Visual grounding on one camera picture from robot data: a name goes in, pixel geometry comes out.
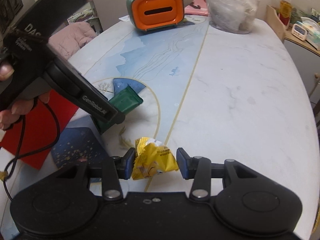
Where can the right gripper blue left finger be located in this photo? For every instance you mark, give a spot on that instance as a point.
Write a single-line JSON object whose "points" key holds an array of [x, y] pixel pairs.
{"points": [[128, 163]]}

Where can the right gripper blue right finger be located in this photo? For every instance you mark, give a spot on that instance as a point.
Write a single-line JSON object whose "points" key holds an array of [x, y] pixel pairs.
{"points": [[183, 161]]}

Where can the yellow snack packet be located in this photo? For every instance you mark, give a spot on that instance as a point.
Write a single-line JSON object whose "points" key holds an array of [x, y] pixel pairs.
{"points": [[152, 158]]}

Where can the green snack packet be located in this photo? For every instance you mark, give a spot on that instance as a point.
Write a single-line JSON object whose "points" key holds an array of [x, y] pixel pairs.
{"points": [[125, 102]]}

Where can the pink padded jacket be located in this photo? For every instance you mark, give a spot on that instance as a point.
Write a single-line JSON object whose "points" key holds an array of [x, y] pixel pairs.
{"points": [[72, 38]]}

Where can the red white cardboard box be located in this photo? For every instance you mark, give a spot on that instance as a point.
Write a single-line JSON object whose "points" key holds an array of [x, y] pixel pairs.
{"points": [[40, 127]]}

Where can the white paper sheet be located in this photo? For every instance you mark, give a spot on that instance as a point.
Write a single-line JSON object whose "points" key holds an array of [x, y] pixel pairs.
{"points": [[125, 18]]}

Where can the green orange tissue box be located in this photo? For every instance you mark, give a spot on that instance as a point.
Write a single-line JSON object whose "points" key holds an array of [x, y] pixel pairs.
{"points": [[147, 15]]}

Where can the clear plastic bag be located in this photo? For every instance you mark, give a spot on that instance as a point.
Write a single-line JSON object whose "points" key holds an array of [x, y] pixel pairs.
{"points": [[234, 16]]}

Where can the pink folder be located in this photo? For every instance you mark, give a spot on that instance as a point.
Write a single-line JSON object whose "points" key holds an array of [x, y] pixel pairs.
{"points": [[197, 7]]}

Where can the white digital timer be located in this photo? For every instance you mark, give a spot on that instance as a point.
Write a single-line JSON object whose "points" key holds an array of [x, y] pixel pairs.
{"points": [[299, 32]]}

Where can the bottle with orange label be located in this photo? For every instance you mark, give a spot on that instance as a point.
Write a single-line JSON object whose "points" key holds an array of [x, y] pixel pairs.
{"points": [[285, 11]]}

